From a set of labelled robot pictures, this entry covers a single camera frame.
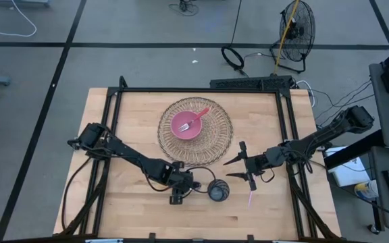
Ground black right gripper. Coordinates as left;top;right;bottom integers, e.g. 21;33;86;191
223;140;285;192

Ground pink drinking straw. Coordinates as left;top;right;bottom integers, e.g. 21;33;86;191
247;175;257;209

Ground dark glass cup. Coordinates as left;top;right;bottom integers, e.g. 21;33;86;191
207;178;231;203

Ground pink plastic bowl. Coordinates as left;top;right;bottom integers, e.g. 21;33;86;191
170;111;203;142

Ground red-handled metal fork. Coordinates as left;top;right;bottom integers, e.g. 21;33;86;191
178;107;211;133

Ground round woven wicker placemat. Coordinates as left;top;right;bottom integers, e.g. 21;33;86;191
157;97;234;167

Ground white box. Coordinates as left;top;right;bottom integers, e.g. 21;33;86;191
326;146;371;188

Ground white yellow blue container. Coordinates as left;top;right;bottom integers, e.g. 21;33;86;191
354;180;380;203

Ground black floor fan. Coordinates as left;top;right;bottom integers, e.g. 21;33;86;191
270;0;317;74

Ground black aluminium table frame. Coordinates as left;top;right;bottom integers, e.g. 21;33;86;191
57;76;342;243

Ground short white cable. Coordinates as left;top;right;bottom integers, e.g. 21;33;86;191
295;80;317;107

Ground black coiled cable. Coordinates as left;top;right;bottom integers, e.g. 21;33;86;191
220;0;249;78

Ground black arm base cable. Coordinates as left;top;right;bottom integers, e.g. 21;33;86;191
61;157;94;234

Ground yellow cable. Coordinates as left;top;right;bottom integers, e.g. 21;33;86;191
274;0;300;76

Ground black floor cables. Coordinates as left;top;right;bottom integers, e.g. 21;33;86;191
314;79;375;126

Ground black tangled cable bundle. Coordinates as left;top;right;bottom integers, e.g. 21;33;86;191
169;0;201;17

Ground white floor cable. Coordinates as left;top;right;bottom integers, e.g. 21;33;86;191
0;0;37;38

